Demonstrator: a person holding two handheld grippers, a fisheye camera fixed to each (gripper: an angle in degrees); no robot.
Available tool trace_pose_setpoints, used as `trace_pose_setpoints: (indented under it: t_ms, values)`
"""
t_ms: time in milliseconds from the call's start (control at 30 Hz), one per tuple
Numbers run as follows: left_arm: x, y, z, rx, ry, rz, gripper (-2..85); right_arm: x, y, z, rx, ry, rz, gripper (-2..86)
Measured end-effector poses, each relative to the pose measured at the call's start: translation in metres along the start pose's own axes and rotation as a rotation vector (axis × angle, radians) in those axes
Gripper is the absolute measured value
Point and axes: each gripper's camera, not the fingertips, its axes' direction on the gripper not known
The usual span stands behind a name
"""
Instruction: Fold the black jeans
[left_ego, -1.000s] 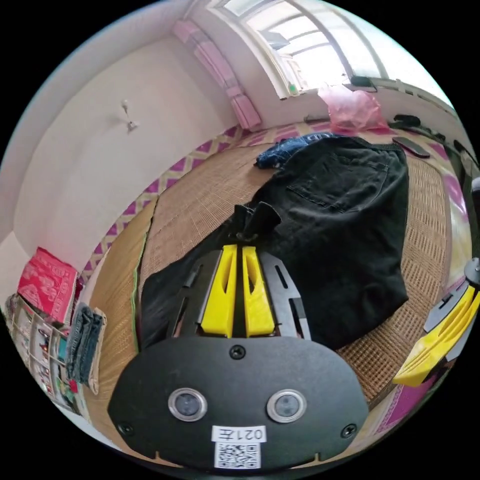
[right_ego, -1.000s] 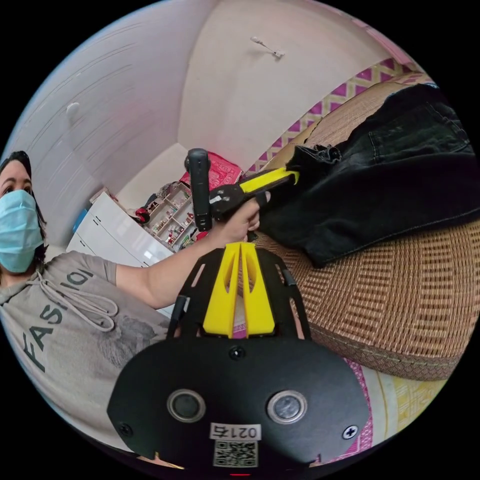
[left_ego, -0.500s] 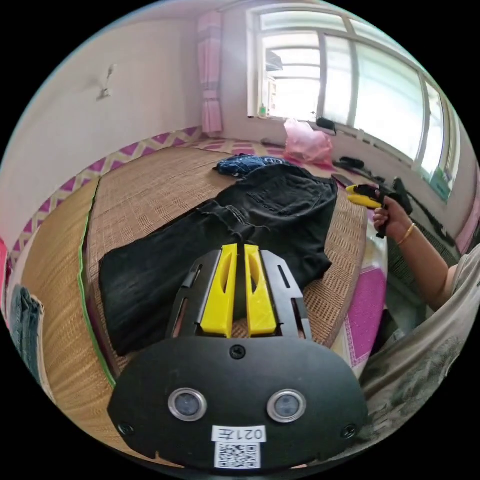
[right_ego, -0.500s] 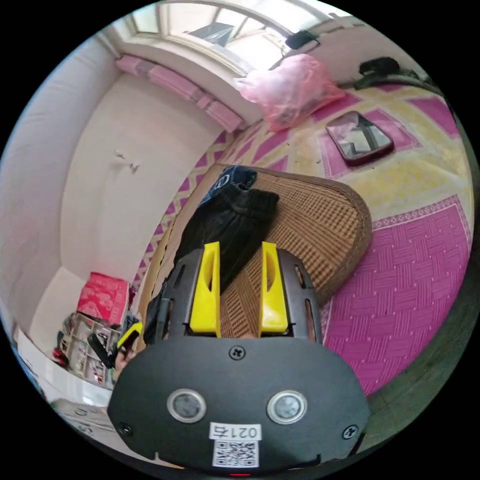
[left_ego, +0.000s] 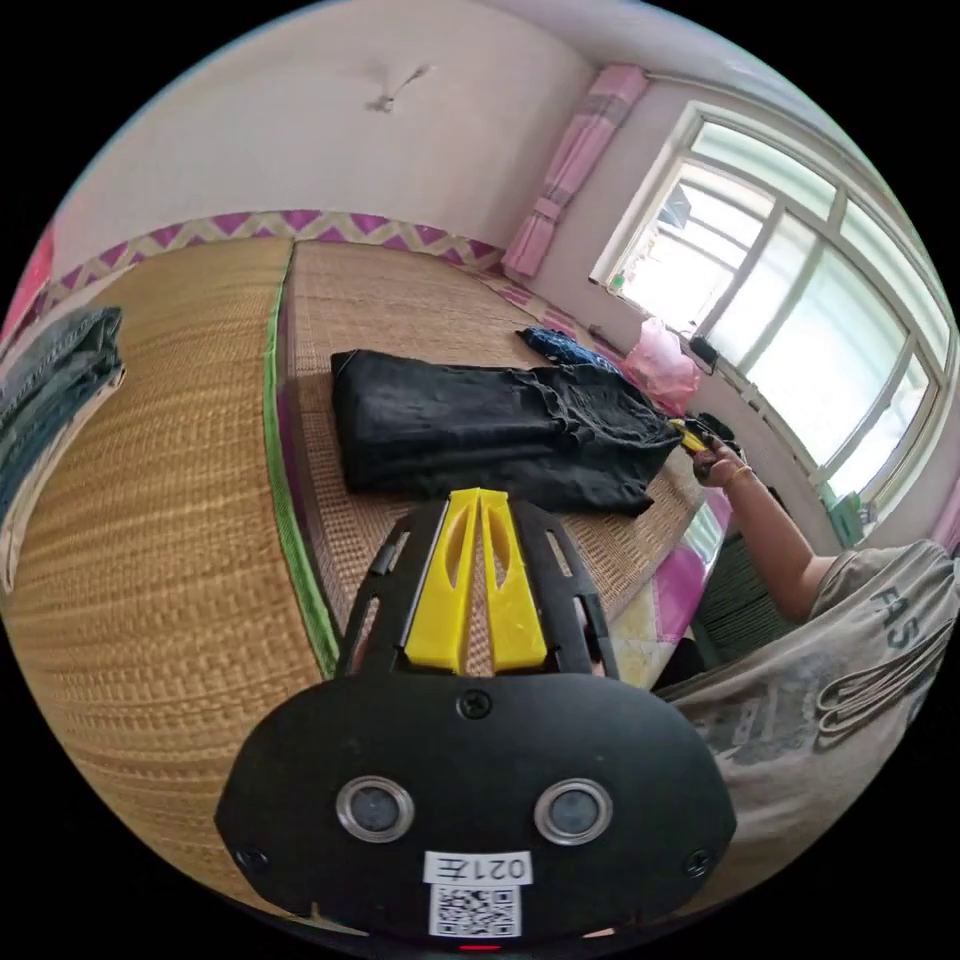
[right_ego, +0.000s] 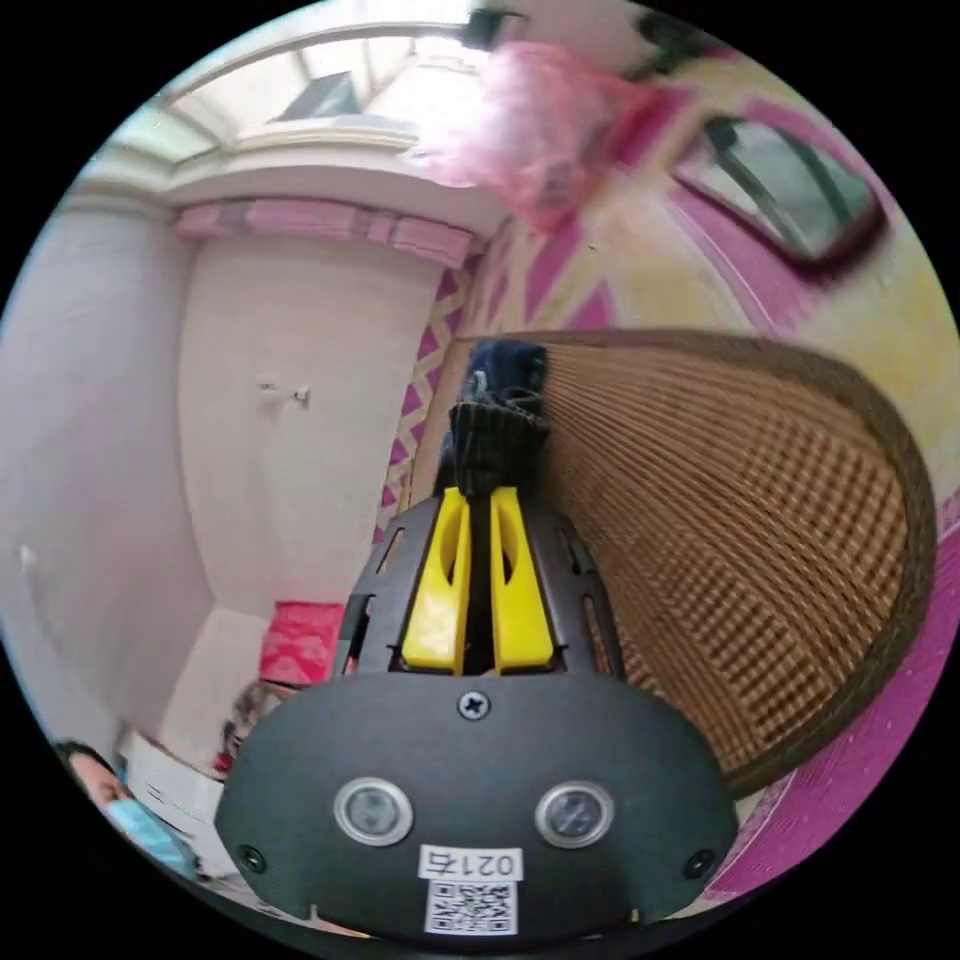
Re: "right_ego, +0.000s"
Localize person's body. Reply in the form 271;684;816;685
52;738;202;880

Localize window with white frame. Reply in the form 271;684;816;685
153;20;493;155

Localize red patterned bag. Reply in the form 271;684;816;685
258;599;348;688

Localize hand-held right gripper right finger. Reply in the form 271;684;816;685
489;486;558;675

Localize black jeans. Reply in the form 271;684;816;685
437;339;554;502

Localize pink plastic bag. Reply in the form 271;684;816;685
416;41;680;235

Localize bed with woven mat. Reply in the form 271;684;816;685
408;328;960;901

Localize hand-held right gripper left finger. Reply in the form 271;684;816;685
400;488;473;674

